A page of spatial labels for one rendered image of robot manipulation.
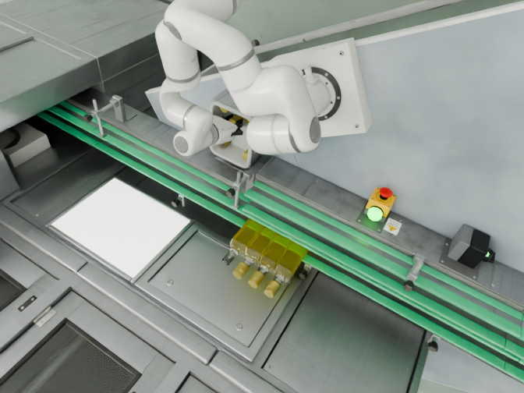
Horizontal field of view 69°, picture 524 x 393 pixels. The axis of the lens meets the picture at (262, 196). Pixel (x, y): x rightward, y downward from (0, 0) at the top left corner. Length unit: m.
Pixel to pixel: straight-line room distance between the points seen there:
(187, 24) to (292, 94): 0.23
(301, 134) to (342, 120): 0.33
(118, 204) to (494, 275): 1.32
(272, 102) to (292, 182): 0.56
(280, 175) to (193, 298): 0.50
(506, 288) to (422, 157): 0.45
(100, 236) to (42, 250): 0.19
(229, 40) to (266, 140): 0.23
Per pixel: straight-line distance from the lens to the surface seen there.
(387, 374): 1.38
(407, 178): 1.24
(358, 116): 1.11
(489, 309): 1.27
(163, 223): 1.52
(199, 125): 1.07
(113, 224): 1.55
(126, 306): 1.35
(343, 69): 1.08
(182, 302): 1.33
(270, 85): 0.78
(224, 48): 0.78
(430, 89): 1.09
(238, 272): 1.22
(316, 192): 1.29
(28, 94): 1.67
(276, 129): 0.85
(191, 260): 1.41
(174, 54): 0.92
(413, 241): 1.27
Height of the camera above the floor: 1.74
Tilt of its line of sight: 39 degrees down
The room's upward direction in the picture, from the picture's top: 139 degrees counter-clockwise
